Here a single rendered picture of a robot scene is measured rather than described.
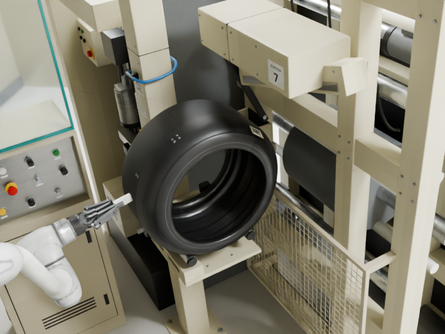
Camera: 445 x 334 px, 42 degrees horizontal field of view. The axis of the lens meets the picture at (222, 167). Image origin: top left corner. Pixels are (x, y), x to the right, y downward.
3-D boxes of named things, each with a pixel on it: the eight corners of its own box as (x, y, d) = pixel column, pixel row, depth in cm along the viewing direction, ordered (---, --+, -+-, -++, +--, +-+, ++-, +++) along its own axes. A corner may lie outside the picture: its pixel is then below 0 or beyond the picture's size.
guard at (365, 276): (246, 267, 312) (238, 160, 273) (249, 266, 312) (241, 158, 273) (357, 389, 245) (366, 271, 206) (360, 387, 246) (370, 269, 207)
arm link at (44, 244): (50, 222, 209) (67, 254, 210) (10, 243, 205) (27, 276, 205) (49, 222, 199) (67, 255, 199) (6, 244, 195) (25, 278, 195)
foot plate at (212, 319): (162, 322, 324) (162, 319, 322) (204, 301, 334) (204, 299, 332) (183, 355, 304) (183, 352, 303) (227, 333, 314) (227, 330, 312)
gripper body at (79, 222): (71, 226, 201) (95, 213, 203) (64, 214, 207) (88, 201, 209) (79, 241, 205) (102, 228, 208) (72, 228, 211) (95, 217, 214)
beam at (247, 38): (199, 44, 229) (195, 7, 220) (253, 28, 238) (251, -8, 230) (287, 101, 183) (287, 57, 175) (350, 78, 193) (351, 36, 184)
